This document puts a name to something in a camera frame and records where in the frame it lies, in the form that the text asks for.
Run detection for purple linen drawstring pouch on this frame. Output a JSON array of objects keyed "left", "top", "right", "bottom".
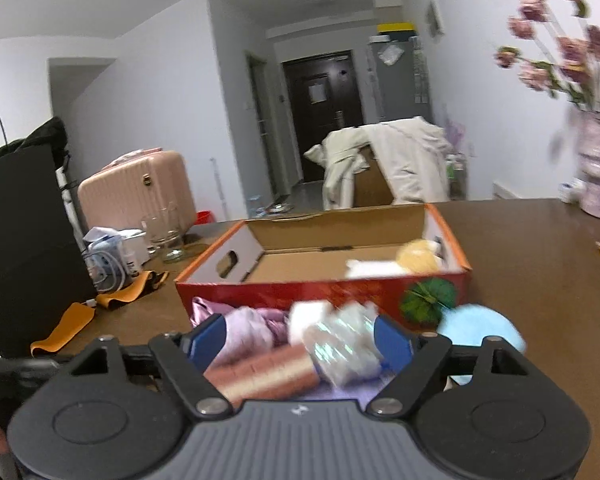
[{"left": 297, "top": 373, "right": 394, "bottom": 408}]

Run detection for light blue fluffy puff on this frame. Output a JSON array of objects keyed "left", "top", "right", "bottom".
[{"left": 436, "top": 302, "right": 528, "bottom": 387}]

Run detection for purple satin scrunchie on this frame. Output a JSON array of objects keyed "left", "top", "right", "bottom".
[{"left": 190, "top": 297, "right": 288, "bottom": 368}]

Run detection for iridescent mesh bath ball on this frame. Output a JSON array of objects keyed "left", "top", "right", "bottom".
[{"left": 302, "top": 301, "right": 382, "bottom": 388}]

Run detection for pink striped sponge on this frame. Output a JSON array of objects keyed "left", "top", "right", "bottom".
[{"left": 204, "top": 344, "right": 321, "bottom": 408}]

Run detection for yellow white plush hamster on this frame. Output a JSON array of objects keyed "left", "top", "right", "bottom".
[{"left": 346, "top": 238, "right": 443, "bottom": 280}]

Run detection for white round sponge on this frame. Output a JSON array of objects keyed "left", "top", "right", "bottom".
[{"left": 287, "top": 300, "right": 334, "bottom": 346}]

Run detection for clear glass vase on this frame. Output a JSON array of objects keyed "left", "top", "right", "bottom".
[{"left": 142, "top": 202, "right": 185, "bottom": 263}]

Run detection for red cardboard pumpkin box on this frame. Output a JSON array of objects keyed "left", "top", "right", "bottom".
[{"left": 175, "top": 204, "right": 471, "bottom": 323}]

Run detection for red bucket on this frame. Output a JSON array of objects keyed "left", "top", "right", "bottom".
[{"left": 195, "top": 210, "right": 215, "bottom": 226}]

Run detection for pink hard-shell suitcase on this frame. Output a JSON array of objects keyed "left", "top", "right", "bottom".
[{"left": 78, "top": 148, "right": 196, "bottom": 231}]

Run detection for black paper shopping bag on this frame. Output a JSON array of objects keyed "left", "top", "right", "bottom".
[{"left": 0, "top": 117, "right": 96, "bottom": 358}]

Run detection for brown wooden chair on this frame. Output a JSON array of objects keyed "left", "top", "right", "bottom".
[{"left": 353, "top": 146, "right": 393, "bottom": 208}]

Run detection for beige jacket on chair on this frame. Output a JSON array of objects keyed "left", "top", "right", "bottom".
[{"left": 304, "top": 116, "right": 454, "bottom": 210}]

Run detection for small white box by vase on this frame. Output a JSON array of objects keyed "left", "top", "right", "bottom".
[{"left": 558, "top": 178, "right": 586, "bottom": 204}]

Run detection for grey refrigerator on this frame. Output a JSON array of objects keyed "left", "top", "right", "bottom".
[{"left": 367, "top": 30, "right": 432, "bottom": 122}]

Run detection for dark entrance door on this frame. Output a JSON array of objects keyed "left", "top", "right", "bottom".
[{"left": 282, "top": 51, "right": 364, "bottom": 182}]

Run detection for pink textured vase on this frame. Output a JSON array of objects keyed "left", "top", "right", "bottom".
[{"left": 578, "top": 112, "right": 600, "bottom": 219}]

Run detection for yellow box on refrigerator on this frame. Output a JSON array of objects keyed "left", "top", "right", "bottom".
[{"left": 377, "top": 22, "right": 416, "bottom": 34}]

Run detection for dried pink rose bouquet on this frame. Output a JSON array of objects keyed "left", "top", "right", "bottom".
[{"left": 494, "top": 0, "right": 600, "bottom": 113}]

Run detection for orange black strap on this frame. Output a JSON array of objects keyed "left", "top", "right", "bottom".
[{"left": 29, "top": 268, "right": 170, "bottom": 358}]

